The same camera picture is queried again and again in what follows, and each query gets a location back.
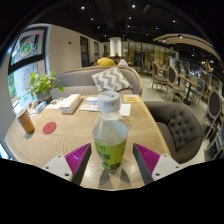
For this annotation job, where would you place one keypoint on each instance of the blue and white pack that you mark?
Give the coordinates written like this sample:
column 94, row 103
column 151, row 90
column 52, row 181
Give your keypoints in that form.
column 91, row 100

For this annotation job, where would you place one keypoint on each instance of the food poster on window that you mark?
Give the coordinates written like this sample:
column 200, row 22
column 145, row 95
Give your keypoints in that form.
column 28, row 45

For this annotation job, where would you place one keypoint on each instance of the white paper napkin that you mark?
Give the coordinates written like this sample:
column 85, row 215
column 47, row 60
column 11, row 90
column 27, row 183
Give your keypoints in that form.
column 125, row 110

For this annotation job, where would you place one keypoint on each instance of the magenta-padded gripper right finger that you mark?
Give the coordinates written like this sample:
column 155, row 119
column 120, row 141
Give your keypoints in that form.
column 146, row 159

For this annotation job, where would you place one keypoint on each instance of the green potted plant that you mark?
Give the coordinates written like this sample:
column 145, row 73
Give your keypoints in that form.
column 41, row 85

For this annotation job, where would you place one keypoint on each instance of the grey zigzag cushion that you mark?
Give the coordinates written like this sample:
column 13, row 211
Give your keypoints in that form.
column 111, row 79

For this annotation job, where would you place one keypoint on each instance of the white paper packets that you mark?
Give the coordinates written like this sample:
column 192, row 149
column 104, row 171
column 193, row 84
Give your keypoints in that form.
column 87, row 107

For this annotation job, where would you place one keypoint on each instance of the yellow square card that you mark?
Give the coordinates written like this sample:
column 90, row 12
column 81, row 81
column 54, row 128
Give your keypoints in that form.
column 131, row 98

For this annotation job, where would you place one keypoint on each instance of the brown paper cup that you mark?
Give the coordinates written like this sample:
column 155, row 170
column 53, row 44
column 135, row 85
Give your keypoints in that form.
column 26, row 121

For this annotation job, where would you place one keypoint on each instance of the group of dining chairs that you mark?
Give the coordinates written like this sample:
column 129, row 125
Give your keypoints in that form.
column 173, row 80

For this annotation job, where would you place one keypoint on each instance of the grey curved sofa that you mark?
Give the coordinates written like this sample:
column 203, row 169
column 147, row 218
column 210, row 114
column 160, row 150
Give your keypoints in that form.
column 75, row 80

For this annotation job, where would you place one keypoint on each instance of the clear green-label drink bottle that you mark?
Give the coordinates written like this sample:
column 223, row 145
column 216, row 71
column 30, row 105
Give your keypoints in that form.
column 110, row 133

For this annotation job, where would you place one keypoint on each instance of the blue and white small box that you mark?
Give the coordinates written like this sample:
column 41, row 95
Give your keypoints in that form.
column 40, row 107

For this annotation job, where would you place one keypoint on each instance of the white orange tissue box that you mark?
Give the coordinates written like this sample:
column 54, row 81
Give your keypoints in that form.
column 69, row 104

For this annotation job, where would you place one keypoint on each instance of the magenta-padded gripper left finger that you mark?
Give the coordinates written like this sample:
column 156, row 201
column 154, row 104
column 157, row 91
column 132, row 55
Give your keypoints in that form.
column 78, row 159

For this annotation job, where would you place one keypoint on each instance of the dark tufted armchair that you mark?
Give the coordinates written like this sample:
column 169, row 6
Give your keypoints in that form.
column 180, row 130

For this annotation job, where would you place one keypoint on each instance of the flat round red coaster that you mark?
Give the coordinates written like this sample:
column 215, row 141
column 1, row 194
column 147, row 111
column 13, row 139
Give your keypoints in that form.
column 49, row 128

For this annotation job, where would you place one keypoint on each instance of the group of ceiling lights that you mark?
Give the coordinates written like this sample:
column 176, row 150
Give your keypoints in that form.
column 133, row 6

